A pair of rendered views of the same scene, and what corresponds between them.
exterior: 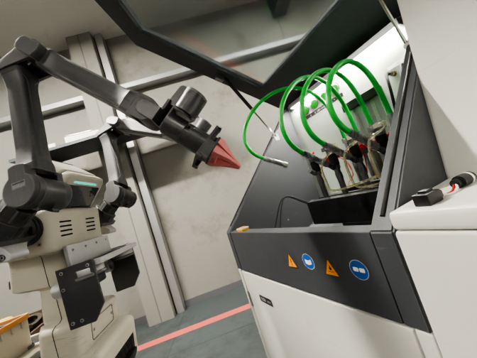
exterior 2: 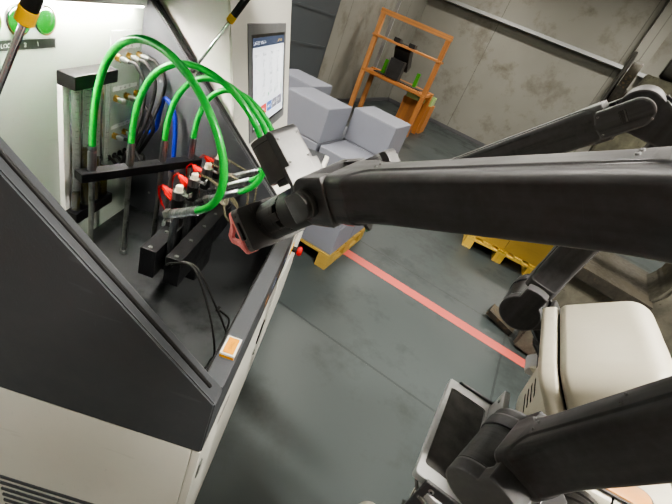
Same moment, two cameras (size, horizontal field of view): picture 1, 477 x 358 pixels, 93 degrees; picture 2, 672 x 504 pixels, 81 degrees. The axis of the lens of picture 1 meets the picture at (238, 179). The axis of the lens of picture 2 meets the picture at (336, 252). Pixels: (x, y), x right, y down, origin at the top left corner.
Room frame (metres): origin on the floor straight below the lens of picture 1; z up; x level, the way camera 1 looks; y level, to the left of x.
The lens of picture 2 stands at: (1.33, 0.37, 1.59)
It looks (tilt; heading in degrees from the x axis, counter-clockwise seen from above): 31 degrees down; 203
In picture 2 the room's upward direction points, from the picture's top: 23 degrees clockwise
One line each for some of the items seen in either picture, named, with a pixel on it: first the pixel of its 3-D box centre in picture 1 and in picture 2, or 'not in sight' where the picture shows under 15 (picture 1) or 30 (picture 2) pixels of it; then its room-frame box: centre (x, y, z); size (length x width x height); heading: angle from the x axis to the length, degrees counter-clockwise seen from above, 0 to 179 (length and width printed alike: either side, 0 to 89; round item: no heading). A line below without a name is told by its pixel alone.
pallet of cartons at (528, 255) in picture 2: not in sight; (506, 226); (-3.24, 0.24, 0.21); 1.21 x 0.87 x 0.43; 6
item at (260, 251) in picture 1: (284, 256); (253, 309); (0.68, -0.06, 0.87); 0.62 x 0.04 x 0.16; 27
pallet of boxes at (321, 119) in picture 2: not in sight; (310, 164); (-1.11, -1.13, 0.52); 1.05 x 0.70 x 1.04; 97
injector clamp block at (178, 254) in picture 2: (365, 214); (188, 244); (0.68, -0.32, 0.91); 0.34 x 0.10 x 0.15; 27
